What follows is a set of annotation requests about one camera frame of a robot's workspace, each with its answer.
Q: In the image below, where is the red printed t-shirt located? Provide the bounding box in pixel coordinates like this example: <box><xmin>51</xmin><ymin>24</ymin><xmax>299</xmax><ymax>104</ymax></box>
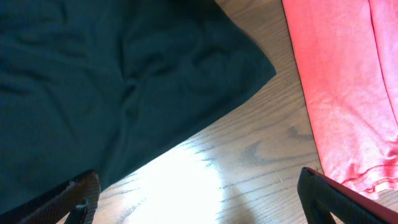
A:
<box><xmin>283</xmin><ymin>0</ymin><xmax>397</xmax><ymax>199</ymax></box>

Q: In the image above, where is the black polo shirt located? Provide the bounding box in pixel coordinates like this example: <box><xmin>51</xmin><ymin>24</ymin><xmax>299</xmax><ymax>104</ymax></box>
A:
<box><xmin>1</xmin><ymin>0</ymin><xmax>275</xmax><ymax>212</ymax></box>

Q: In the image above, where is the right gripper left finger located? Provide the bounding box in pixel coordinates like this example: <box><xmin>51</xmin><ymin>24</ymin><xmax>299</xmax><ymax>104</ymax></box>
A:
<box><xmin>1</xmin><ymin>170</ymin><xmax>101</xmax><ymax>224</ymax></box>

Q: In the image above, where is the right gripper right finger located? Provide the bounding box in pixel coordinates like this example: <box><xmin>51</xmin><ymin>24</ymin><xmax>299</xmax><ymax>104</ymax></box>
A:
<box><xmin>297</xmin><ymin>167</ymin><xmax>397</xmax><ymax>224</ymax></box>

